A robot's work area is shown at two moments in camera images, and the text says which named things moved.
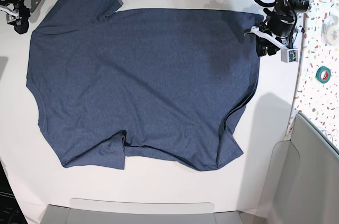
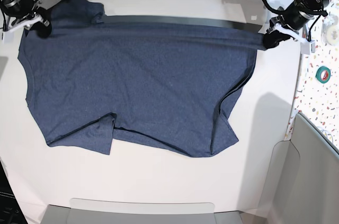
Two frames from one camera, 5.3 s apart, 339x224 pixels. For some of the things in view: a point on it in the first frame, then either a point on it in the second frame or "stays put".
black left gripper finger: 22,25 → 43,29
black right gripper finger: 261,46 → 270,39
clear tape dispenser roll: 330,30 stays put
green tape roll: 323,74 stays put
